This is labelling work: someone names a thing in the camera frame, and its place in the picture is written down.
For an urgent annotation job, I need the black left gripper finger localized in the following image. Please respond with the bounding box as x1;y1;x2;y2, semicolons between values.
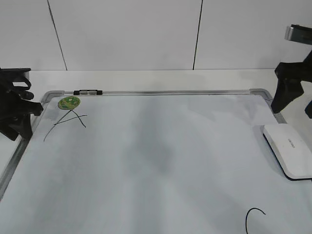
0;99;43;141

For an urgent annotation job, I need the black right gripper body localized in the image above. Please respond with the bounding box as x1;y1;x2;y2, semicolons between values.
274;52;312;82

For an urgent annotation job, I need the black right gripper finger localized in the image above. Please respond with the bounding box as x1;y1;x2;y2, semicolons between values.
305;100;312;115
271;77;304;113

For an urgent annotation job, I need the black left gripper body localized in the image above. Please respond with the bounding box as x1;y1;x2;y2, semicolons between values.
0;68;34;126

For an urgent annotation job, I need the white rectangular whiteboard eraser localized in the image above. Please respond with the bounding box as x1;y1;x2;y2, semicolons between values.
263;123;312;180

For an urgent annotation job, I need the green round magnet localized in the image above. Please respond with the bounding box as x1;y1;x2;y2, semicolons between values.
58;96;80;110

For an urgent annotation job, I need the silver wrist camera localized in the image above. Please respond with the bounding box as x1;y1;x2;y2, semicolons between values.
285;24;312;45

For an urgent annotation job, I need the whiteboard with aluminium frame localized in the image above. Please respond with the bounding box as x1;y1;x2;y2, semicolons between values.
0;89;312;234

